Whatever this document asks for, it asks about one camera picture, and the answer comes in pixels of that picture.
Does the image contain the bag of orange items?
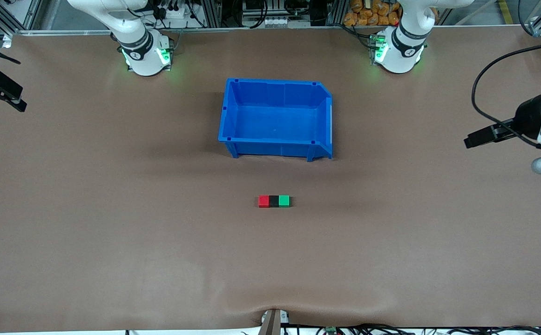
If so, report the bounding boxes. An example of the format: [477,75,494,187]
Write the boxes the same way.
[343,0,402,27]

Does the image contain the white power strip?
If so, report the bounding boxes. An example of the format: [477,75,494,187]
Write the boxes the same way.
[155,4,188,20]

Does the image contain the blue plastic storage bin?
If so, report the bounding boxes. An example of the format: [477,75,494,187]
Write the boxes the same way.
[218,78,334,162]

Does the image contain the metal table clamp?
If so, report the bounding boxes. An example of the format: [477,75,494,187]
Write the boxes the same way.
[260,308,291,335]

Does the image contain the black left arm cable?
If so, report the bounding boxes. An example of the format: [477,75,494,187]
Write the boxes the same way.
[471,0,541,150]

